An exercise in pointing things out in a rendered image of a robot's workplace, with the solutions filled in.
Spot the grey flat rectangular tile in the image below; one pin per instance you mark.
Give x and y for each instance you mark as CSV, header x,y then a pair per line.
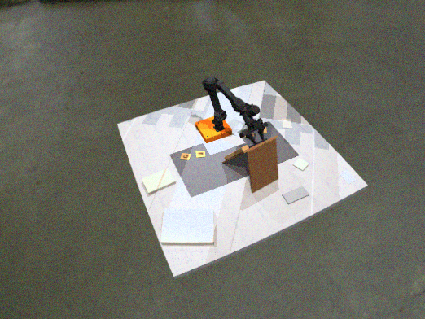
x,y
296,194

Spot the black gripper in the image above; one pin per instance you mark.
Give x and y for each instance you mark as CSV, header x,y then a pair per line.
x,y
248,133

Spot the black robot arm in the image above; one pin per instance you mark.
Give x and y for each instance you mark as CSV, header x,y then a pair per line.
x,y
246,110

